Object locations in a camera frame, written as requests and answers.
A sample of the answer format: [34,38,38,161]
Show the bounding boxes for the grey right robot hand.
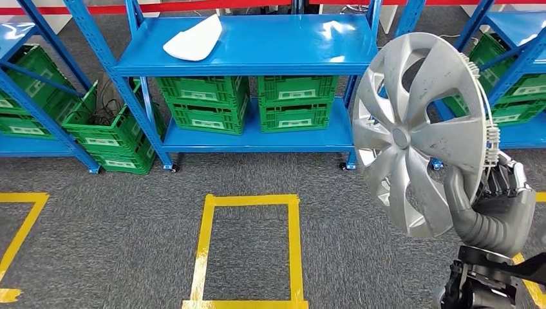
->
[442,151,538,259]

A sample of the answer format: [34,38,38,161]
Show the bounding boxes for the silver plastic wheel hubcap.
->
[352,32,501,239]

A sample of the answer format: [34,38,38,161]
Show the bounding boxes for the blue metal shelf rack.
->
[62,0,385,174]
[0,0,102,175]
[394,0,546,171]

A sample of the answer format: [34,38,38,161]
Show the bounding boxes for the yellow floor tape square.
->
[0,192,51,304]
[511,191,546,309]
[181,193,310,309]

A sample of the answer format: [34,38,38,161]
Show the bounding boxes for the white plastic trim panel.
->
[162,14,223,62]

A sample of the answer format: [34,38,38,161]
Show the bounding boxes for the red barrier belt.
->
[0,0,485,17]

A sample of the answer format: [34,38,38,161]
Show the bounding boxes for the black coiled cables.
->
[82,95,131,127]

